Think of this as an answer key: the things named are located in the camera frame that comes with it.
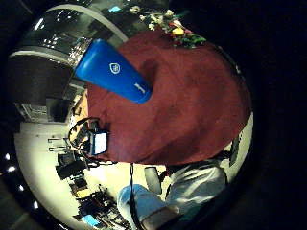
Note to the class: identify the dark red tablecloth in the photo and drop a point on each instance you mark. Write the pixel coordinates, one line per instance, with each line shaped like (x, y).
(185, 105)

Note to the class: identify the blue tall cup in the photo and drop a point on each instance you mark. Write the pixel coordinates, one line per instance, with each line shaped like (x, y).
(110, 72)

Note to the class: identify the laptop with bright screen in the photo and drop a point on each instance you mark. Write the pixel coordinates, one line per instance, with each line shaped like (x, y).
(98, 142)

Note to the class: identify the grey office chair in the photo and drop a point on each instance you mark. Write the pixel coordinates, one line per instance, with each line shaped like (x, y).
(153, 179)

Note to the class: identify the the person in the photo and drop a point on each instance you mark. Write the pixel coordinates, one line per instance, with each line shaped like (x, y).
(179, 195)

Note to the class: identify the bunch of mixed flowers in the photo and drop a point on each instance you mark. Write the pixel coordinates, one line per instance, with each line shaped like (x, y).
(172, 28)

